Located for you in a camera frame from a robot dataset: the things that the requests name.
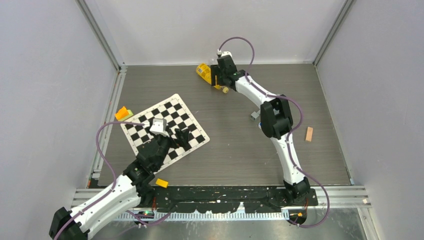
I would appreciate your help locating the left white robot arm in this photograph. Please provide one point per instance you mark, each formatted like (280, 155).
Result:
(130, 189)

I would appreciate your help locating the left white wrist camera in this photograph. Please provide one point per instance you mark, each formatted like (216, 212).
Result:
(157, 126)

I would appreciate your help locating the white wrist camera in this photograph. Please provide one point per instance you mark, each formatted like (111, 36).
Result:
(221, 53)
(157, 126)

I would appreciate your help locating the tan wooden block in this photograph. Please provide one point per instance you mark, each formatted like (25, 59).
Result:
(309, 134)

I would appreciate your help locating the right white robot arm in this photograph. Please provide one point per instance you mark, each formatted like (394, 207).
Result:
(276, 121)

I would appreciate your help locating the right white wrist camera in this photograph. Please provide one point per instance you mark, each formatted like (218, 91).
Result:
(221, 53)

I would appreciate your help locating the yellow juice bottle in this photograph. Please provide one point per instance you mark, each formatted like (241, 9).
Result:
(204, 71)

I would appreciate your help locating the black white chessboard mat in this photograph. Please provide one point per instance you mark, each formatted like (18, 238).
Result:
(177, 116)

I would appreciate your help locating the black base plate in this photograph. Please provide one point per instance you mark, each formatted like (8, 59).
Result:
(223, 199)

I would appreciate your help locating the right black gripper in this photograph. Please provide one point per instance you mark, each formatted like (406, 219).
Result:
(215, 71)

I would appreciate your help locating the yellow block near base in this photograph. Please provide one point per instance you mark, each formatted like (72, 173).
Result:
(162, 183)

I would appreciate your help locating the grey long block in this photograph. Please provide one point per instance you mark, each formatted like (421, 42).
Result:
(255, 115)

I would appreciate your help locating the grey slotted cable duct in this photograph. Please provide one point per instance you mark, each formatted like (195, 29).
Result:
(239, 215)

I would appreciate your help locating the orange green block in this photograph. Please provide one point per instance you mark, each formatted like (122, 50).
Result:
(123, 114)

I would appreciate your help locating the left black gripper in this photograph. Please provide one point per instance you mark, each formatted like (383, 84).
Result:
(181, 135)

